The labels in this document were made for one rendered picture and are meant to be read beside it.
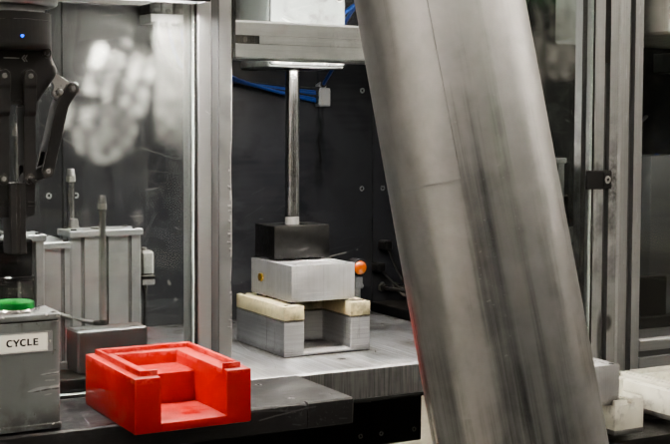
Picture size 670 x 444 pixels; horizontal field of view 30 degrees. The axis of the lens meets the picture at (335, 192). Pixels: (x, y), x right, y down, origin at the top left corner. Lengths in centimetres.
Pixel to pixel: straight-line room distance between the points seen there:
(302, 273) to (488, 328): 97
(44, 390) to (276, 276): 50
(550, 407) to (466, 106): 17
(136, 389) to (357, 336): 51
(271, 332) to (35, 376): 48
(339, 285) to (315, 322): 9
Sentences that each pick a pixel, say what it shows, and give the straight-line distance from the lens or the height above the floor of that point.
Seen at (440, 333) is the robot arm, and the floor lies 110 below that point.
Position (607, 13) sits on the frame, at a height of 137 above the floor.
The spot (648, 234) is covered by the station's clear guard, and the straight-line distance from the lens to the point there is 187.
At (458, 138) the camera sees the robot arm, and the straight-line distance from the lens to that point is 69.
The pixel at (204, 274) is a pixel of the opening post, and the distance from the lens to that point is 146.
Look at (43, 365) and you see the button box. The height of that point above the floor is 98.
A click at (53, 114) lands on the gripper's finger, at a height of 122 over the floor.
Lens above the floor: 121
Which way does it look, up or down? 3 degrees down
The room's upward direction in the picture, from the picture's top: straight up
